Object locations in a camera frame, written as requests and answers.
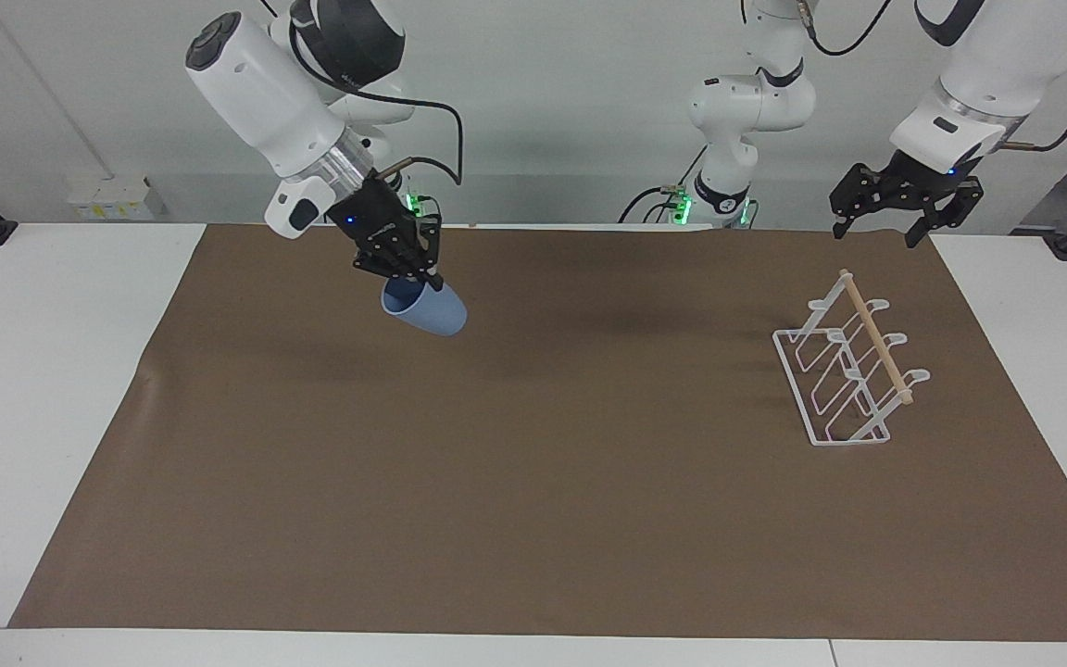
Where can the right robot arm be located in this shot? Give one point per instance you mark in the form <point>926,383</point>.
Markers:
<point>260,88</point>

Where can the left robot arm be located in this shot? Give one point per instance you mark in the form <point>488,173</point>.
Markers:
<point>1006,56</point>

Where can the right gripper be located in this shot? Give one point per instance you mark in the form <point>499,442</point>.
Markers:
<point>374,215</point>

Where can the white wall socket box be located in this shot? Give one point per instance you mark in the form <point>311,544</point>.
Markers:
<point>117,199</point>

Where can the blue cup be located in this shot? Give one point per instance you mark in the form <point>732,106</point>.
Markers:
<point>432,310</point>

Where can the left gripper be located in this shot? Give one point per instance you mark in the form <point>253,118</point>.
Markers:
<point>924,178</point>

